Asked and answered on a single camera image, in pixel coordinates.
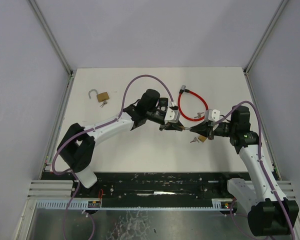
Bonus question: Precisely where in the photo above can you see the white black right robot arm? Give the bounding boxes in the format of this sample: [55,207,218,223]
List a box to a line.
[189,102,299,239]

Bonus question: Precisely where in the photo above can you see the large brass padlock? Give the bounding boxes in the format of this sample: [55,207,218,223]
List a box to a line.
[88,89,110,103]

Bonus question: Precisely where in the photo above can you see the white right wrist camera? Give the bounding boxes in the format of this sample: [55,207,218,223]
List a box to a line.
[204,109,220,123]

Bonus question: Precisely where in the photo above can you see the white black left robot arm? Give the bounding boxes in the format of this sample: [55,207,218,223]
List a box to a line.
[57,89,185,189]

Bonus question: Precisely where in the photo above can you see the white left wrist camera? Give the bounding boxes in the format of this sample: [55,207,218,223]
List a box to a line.
[164,106,180,124]

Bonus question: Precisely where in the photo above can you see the black Kaijing padlock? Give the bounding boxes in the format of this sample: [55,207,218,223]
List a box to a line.
[157,97,169,112]

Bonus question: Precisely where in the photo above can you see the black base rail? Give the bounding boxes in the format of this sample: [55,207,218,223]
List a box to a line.
[39,171,248,201]

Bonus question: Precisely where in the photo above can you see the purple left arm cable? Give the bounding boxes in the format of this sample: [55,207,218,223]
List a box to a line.
[51,74,176,240]

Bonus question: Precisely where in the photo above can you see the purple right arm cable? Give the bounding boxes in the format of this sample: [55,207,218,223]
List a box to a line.
[214,101,297,240]

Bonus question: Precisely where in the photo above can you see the silver cable lock keys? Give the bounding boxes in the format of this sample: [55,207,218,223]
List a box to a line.
[194,112,205,119]

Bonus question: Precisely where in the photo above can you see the small keys of large padlock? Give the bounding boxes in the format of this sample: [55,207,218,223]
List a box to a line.
[100,101,108,108]

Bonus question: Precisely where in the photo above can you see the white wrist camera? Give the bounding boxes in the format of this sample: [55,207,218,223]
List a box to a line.
[164,106,180,124]
[204,109,220,123]

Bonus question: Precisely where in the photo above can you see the white slotted cable duct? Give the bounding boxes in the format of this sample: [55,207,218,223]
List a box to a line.
[36,196,232,210]

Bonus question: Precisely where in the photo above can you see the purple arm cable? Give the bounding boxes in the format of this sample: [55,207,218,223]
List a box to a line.
[51,74,176,240]
[214,101,297,240]

